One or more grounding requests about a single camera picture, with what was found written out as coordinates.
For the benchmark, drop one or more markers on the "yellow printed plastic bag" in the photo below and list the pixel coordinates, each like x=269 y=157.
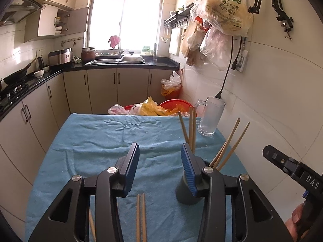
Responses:
x=231 y=17

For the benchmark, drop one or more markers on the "orange bag by cabinet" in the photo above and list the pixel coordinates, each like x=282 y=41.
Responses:
x=171 y=87

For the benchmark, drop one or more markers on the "dark cylindrical utensil holder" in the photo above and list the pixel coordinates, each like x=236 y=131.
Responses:
x=196 y=184

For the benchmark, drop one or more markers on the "brown ceramic pot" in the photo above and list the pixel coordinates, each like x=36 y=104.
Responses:
x=88 y=54

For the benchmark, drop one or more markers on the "blue table cloth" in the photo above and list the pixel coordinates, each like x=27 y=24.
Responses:
x=88 y=144

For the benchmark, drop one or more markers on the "small white bowl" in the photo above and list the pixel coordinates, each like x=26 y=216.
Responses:
x=39 y=74

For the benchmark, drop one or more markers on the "pink cloth at window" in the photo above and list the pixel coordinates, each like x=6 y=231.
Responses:
x=114 y=41

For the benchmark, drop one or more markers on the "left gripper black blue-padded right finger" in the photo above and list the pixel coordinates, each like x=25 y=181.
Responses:
x=238 y=210

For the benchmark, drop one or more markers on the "black wok pan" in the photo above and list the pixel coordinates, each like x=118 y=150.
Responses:
x=14 y=77

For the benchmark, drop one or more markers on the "black wall rack shelf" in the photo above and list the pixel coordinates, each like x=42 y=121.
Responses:
x=179 y=18

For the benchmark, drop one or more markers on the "gas stove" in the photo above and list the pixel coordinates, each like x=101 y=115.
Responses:
x=12 y=92

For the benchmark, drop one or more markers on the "steel range hood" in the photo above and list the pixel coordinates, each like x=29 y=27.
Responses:
x=19 y=10

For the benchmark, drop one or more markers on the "white wall socket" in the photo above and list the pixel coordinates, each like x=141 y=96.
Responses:
x=241 y=61

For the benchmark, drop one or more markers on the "kitchen sink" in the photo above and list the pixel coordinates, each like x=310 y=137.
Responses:
x=128 y=58

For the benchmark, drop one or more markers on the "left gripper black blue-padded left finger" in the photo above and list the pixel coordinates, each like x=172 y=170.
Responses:
x=67 y=217

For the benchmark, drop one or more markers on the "clear glass pitcher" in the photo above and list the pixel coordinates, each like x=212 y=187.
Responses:
x=211 y=114

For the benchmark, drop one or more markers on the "person's hand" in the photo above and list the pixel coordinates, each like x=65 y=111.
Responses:
x=291 y=222

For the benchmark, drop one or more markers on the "silver rice cooker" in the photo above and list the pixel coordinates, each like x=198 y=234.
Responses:
x=60 y=57

